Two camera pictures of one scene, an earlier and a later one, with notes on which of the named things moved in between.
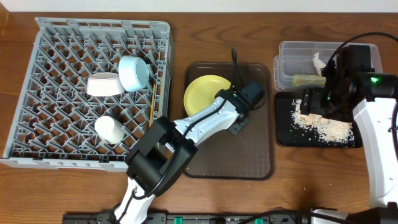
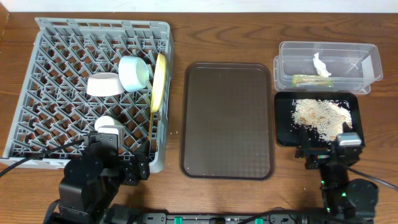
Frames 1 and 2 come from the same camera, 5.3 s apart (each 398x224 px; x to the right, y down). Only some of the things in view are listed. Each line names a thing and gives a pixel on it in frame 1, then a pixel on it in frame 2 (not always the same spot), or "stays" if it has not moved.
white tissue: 318,63 stays
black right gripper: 306,104 to 319,154
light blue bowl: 134,73 stays
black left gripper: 237,125 to 137,168
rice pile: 328,129 stays
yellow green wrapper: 308,81 stays
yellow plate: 200,93 to 159,83
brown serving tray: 247,155 stays
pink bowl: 104,84 stays
